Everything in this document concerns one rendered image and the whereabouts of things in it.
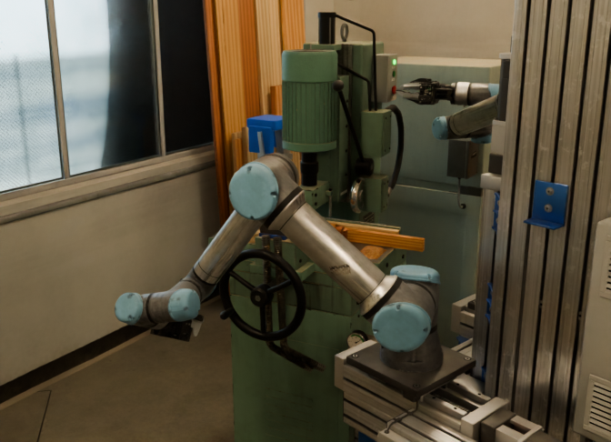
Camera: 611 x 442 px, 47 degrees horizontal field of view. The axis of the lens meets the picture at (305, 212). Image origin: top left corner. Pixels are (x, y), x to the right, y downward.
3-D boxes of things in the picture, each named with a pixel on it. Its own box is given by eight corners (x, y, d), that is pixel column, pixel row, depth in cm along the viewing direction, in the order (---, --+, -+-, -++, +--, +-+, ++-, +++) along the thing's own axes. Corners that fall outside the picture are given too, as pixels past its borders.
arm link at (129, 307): (140, 321, 166) (110, 325, 169) (165, 326, 176) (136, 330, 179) (141, 288, 168) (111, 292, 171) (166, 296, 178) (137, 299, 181)
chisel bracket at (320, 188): (293, 213, 231) (293, 187, 229) (311, 203, 244) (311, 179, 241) (314, 215, 228) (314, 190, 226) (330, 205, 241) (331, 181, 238)
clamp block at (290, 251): (254, 265, 218) (253, 236, 215) (274, 251, 230) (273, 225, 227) (296, 271, 212) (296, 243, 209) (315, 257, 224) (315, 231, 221)
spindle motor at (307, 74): (273, 151, 225) (271, 51, 216) (296, 142, 240) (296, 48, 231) (323, 155, 217) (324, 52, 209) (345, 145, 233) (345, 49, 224)
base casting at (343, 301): (228, 294, 237) (227, 268, 234) (301, 244, 287) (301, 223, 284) (353, 316, 219) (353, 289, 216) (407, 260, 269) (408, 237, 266)
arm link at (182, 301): (202, 277, 175) (164, 282, 178) (182, 294, 164) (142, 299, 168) (210, 306, 176) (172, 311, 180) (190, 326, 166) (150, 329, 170)
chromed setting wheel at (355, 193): (347, 216, 237) (347, 181, 233) (360, 207, 247) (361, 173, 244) (355, 217, 235) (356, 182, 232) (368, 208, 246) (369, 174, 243)
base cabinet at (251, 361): (233, 476, 256) (226, 294, 236) (301, 399, 306) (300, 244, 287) (347, 511, 238) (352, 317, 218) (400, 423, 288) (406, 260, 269)
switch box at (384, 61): (370, 102, 244) (372, 55, 240) (380, 98, 253) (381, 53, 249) (387, 103, 242) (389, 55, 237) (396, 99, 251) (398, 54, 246)
